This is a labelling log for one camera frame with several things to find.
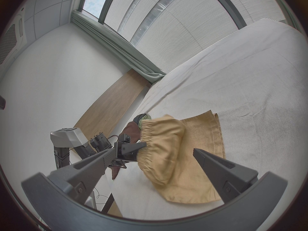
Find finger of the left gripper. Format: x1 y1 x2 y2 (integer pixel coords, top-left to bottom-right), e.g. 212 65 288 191
121 141 148 154

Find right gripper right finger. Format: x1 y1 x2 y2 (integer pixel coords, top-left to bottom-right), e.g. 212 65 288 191
194 148 259 204

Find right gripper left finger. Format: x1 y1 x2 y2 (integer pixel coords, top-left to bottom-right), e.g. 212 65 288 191
47 148 118 203

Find yellow drawstring shorts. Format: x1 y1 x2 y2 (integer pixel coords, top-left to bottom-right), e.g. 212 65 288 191
137 110 227 203

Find brown waffle knit garment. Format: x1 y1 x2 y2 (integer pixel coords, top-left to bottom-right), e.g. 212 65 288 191
111 121 143 180

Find pale green curtain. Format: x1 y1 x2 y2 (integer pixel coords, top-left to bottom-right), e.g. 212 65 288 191
71 11 166 84

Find window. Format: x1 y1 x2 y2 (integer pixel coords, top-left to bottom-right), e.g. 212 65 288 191
82 0 293 73

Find white air conditioner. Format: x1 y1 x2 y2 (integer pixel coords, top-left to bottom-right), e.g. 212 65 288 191
0 7 27 65

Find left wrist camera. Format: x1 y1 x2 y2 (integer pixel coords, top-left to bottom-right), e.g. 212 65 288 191
117 133 132 144

